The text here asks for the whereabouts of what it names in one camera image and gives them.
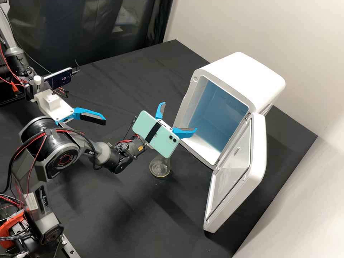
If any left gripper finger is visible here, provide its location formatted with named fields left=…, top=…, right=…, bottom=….
left=154, top=102, right=167, bottom=119

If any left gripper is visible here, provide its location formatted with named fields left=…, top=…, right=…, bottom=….
left=34, top=90, right=106, bottom=126

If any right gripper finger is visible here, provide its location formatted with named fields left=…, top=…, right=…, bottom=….
left=172, top=126, right=198, bottom=139

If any clear flask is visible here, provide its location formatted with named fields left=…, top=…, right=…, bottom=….
left=149, top=154, right=171, bottom=178

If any incubator door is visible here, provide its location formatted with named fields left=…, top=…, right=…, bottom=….
left=203, top=112, right=267, bottom=233

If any white incubator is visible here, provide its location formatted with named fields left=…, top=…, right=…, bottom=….
left=175, top=52, right=286, bottom=166

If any right wrist camera phone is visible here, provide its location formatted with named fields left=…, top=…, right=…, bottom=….
left=132, top=110, right=181, bottom=158

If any wrist camera phone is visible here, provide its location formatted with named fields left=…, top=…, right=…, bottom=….
left=132, top=110, right=181, bottom=158
left=25, top=67, right=73, bottom=101

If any left wrist camera phone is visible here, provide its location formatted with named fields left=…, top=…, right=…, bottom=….
left=25, top=67, right=73, bottom=101

